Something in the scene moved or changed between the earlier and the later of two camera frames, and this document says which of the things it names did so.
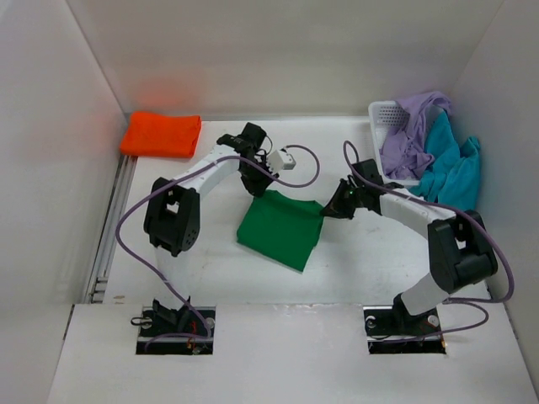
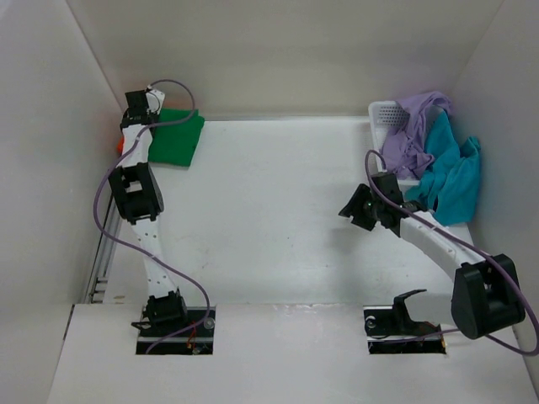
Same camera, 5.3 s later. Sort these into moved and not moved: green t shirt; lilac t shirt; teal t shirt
Moved: green t shirt
Not moved: teal t shirt; lilac t shirt
